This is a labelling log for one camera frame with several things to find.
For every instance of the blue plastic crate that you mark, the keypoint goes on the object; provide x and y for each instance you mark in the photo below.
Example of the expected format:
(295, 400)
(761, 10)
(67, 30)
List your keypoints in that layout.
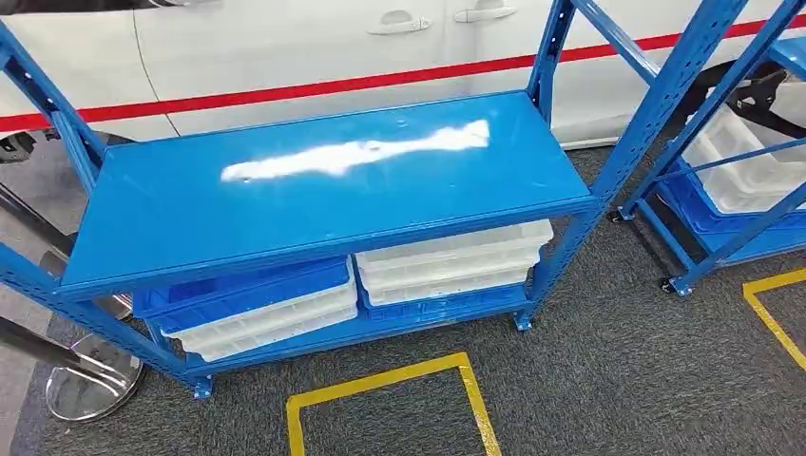
(441, 308)
(692, 214)
(252, 289)

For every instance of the white car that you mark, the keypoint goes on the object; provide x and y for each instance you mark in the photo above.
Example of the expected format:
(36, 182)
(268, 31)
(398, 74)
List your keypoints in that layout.
(283, 44)

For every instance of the white plastic crate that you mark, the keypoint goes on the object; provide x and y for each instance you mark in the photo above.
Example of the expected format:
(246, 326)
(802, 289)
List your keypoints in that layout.
(271, 315)
(466, 242)
(737, 170)
(271, 340)
(466, 267)
(453, 289)

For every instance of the red barrier belt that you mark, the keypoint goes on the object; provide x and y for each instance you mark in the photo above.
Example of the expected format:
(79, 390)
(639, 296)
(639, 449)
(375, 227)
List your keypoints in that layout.
(315, 88)

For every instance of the blue metal shelving rack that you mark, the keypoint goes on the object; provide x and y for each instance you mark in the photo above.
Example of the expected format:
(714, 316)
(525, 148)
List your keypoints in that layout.
(283, 208)
(711, 126)

